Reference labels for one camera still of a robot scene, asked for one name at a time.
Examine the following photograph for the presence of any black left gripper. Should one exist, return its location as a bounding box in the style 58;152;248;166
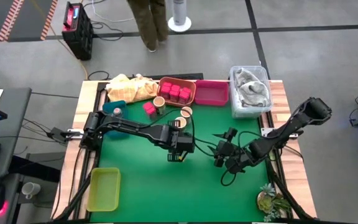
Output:
163;119;181;163

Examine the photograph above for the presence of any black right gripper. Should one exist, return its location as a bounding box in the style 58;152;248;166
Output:
211;126;253;175

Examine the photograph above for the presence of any clear plastic storage box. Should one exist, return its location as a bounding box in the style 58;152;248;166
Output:
228;65;273;119

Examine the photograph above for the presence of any orange plastic bin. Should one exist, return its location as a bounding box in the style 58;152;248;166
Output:
156;77;197;108

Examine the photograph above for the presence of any green table mat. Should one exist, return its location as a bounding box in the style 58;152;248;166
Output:
90;99;272;223

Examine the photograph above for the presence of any magenta plastic bin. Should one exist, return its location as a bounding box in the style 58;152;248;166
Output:
193;80;230;106

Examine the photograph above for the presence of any grey cloth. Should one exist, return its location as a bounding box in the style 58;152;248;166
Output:
232;67;270;108

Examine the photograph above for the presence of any yellow checked cloth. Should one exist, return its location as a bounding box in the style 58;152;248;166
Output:
105;73;160;104

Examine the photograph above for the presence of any teal plastic bin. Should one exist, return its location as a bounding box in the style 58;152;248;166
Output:
103;100;129;139

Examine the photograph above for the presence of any potted succulent plant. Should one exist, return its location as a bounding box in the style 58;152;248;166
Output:
256;182;291;223

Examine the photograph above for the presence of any yellow-green plastic bin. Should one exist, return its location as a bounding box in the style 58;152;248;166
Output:
86;167;122;213

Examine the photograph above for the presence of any black controller box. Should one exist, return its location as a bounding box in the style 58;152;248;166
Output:
47;126;83;143

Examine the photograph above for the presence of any person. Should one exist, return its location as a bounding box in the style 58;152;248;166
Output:
126;0;170;54

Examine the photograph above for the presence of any white fan base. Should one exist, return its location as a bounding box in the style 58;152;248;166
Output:
167;0;193;33

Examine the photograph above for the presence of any black crate with red top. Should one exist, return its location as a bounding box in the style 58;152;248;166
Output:
61;1;94;62

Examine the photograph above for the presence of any black desk base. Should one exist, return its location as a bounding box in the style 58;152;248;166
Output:
9;152;65;184

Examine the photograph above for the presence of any white mug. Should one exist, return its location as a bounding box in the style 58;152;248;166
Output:
21;182;42;200

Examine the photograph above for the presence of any grey desk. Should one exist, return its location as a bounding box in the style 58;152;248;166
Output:
0;87;33;224

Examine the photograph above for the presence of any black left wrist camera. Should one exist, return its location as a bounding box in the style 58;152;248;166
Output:
178;132;196;154

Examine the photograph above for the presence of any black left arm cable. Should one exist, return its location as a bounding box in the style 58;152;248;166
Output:
141;108;220;156

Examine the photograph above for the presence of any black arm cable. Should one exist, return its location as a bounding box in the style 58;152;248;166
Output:
141;108;220;156
220;167;239;187

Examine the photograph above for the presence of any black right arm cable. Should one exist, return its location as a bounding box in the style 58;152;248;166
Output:
220;167;239;187

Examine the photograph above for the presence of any black table frame rail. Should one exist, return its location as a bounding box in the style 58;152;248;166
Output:
261;111;315;222
53;81;109;222

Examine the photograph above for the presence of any black looped floor cable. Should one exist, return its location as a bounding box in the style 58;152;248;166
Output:
87;70;111;82

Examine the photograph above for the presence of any yellow cable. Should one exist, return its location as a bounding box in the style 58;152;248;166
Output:
26;0;89;81

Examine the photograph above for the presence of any white floor cable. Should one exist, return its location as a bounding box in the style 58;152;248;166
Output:
90;0;136;26

